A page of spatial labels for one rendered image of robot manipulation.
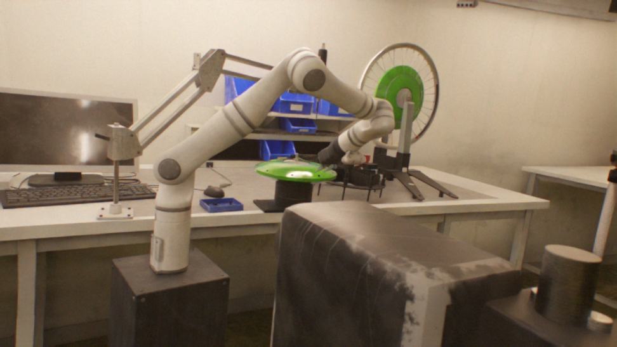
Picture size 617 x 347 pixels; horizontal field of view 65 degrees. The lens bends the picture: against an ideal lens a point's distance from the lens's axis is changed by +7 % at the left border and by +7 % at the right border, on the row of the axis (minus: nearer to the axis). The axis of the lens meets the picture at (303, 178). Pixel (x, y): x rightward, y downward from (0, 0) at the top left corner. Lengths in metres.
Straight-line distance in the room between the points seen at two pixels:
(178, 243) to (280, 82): 0.50
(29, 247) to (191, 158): 0.61
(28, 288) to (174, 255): 0.51
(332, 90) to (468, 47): 2.32
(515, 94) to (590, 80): 0.76
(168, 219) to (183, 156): 0.17
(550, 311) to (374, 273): 0.08
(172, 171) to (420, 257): 0.99
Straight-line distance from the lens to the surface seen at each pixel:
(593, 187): 3.68
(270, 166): 1.64
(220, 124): 1.15
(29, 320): 1.68
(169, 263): 1.27
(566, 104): 4.24
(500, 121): 3.73
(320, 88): 1.15
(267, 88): 1.17
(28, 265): 1.61
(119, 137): 1.49
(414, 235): 0.27
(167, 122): 1.54
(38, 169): 1.98
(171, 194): 1.25
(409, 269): 0.23
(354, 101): 1.24
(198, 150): 1.17
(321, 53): 1.88
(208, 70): 1.58
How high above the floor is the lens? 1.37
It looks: 11 degrees down
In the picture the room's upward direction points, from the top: 5 degrees clockwise
